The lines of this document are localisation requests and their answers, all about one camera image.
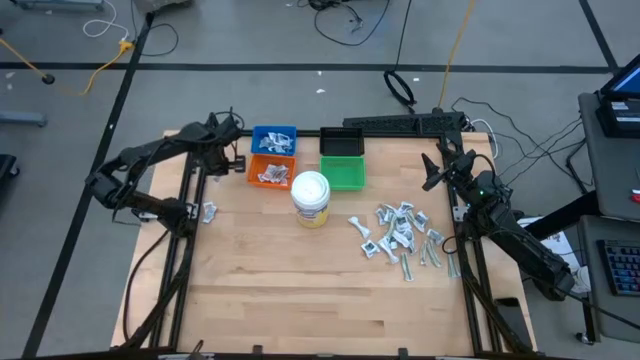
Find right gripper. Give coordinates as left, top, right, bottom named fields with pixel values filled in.
left=421, top=142, right=512, bottom=212

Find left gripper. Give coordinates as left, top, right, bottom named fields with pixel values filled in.
left=199, top=139, right=248, bottom=177

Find white bow-shaped bandage wrapper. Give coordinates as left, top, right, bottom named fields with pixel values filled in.
left=348, top=215, right=372, bottom=240

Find blue plastic basket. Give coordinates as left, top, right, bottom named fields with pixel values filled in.
left=250, top=124, right=298, bottom=157

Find orange plastic basket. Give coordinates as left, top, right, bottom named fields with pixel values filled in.
left=247, top=153, right=297, bottom=191

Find black perforated plate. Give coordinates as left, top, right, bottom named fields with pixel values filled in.
left=342, top=110, right=467, bottom=136

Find Lysol wipes canister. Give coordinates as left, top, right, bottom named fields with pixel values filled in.
left=290, top=170, right=332, bottom=230

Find green plastic basket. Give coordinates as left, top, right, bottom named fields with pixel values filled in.
left=318, top=155, right=368, bottom=192

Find black plastic basket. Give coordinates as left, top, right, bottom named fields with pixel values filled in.
left=318, top=126, right=366, bottom=157

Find black desk beam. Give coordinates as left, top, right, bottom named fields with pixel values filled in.
left=522, top=189, right=601, bottom=242

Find white paper box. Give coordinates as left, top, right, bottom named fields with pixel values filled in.
left=517, top=215, right=574, bottom=264

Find grey cart top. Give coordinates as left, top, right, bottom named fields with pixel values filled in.
left=578, top=92, right=640, bottom=221

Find black flat pad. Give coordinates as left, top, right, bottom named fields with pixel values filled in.
left=492, top=296, right=535, bottom=351

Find grey computer cart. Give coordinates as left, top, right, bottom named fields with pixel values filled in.
left=132, top=0, right=194, bottom=14

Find white yellow canister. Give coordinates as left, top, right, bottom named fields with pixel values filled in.
left=572, top=264, right=592, bottom=295

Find black laptop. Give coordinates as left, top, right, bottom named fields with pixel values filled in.
left=594, top=67, right=640, bottom=140

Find black keyboard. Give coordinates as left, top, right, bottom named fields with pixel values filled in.
left=596, top=238, right=640, bottom=297

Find grey metal bar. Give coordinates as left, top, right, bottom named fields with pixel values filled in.
left=0, top=110, right=48, bottom=128

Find wooden desk grey legs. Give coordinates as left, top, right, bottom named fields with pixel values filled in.
left=9, top=0, right=106, bottom=12

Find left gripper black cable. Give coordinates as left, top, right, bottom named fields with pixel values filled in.
left=205, top=107, right=246, bottom=132

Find short white cable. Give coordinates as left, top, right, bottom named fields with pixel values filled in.
left=469, top=117, right=501, bottom=159

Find black cable bundle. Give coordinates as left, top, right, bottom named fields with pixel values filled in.
left=451, top=96, right=586, bottom=194

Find black coiled cable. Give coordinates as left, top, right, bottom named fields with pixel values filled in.
left=382, top=0, right=419, bottom=115

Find yellow hanging cable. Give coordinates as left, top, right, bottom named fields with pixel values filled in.
left=437, top=0, right=477, bottom=112

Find thin black cable loop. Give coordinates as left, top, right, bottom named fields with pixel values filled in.
left=129, top=22, right=180, bottom=58

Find black cable tangle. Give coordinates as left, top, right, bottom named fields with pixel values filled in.
left=297, top=0, right=392, bottom=48

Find yellow power cable with plug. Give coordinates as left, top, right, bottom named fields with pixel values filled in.
left=0, top=37, right=136, bottom=97

